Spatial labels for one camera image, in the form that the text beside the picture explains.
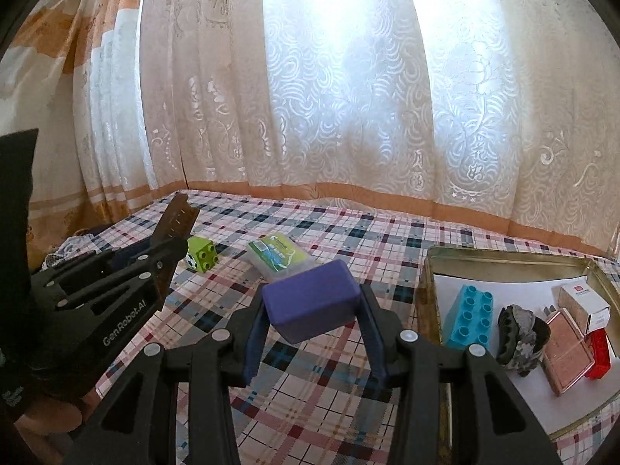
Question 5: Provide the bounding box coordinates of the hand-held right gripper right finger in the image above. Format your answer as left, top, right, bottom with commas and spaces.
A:
356, 283, 558, 465

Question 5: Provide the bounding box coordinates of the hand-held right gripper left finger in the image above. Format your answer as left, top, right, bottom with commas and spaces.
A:
63, 283, 272, 465

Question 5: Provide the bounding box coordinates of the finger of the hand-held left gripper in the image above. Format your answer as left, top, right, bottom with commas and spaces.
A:
144, 235, 189, 302
109, 246, 152, 272

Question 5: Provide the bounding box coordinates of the gold tin tray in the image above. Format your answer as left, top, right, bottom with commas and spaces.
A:
417, 246, 620, 441

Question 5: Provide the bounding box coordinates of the purple block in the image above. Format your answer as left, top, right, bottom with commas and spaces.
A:
262, 259, 362, 344

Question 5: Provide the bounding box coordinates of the cyan toy brick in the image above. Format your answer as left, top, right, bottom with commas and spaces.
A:
444, 285, 496, 350

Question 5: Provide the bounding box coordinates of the clear plastic case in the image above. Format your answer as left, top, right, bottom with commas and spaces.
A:
246, 233, 315, 282

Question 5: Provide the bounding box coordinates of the rose gold case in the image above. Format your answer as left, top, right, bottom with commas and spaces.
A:
541, 309, 596, 396

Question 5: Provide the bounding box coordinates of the white box with red label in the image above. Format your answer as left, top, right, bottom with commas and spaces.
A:
558, 283, 611, 335

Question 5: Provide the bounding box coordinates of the person's left hand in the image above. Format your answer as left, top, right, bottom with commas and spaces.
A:
14, 392, 87, 447

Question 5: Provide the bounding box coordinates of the lime green toy brick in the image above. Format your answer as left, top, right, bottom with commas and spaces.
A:
186, 236, 219, 272

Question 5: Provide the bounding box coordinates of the plaid bed sheet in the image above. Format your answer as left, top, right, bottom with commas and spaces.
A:
92, 189, 620, 465

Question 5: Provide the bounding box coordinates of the grey patterned cloth bundle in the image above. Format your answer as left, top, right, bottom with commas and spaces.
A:
496, 303, 550, 377

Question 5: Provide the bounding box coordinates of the white paper sheet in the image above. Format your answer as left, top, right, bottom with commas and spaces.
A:
433, 271, 620, 434

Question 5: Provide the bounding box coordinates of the red toy brick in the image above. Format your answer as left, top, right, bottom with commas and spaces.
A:
584, 328, 613, 379

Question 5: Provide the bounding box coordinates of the cream patterned curtain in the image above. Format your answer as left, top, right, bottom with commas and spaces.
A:
0, 0, 620, 262

